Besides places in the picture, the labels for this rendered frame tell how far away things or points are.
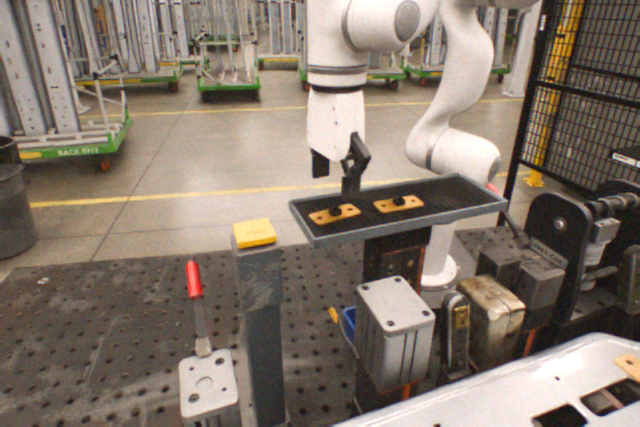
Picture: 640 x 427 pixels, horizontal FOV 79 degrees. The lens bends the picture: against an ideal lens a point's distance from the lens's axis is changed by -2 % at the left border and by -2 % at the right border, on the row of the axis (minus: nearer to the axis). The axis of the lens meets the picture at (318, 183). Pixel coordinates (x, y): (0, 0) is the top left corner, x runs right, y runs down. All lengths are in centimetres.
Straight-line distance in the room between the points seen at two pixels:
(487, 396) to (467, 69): 62
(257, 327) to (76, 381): 55
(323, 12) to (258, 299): 44
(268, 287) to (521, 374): 40
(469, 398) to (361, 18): 51
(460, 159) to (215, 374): 68
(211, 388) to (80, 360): 67
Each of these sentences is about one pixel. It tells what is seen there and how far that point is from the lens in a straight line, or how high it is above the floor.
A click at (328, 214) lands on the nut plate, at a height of 116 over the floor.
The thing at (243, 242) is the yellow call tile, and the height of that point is 116.
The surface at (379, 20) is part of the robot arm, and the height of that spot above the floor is 147.
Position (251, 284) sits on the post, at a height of 108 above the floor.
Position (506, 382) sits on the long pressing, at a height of 100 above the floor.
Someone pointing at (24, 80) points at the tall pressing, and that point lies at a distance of 463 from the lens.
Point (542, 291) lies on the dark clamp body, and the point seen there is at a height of 105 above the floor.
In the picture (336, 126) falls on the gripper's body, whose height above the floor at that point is 133.
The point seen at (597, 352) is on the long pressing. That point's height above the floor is 100.
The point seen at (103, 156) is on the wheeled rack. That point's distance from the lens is 424.
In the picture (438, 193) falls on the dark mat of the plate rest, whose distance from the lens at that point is 77.
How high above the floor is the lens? 149
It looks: 25 degrees down
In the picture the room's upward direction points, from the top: straight up
